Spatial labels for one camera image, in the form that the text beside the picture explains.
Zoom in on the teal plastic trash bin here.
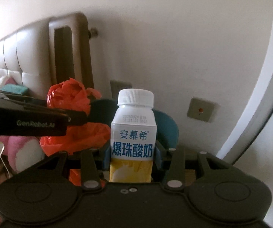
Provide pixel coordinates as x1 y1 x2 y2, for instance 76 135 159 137
89 99 179 171

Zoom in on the yogurt drink bottle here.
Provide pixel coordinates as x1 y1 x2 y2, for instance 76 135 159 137
109 89 157 183

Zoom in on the orange plastic bag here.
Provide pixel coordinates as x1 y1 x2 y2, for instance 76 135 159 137
39 77 111 187

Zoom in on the teal book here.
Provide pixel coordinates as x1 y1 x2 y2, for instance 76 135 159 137
1 84 29 95

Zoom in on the wooden nightstand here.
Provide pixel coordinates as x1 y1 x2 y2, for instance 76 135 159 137
184 147 197 186

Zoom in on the pink plush toy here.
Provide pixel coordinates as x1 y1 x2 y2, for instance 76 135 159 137
0 76 46 174

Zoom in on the beige padded headboard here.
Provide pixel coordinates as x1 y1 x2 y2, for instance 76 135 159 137
0 19 52 99

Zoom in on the wall switch red light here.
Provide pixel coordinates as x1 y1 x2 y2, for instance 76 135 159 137
187 97 215 123

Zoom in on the wall socket plate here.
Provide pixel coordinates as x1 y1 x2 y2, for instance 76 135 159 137
110 80 132 100

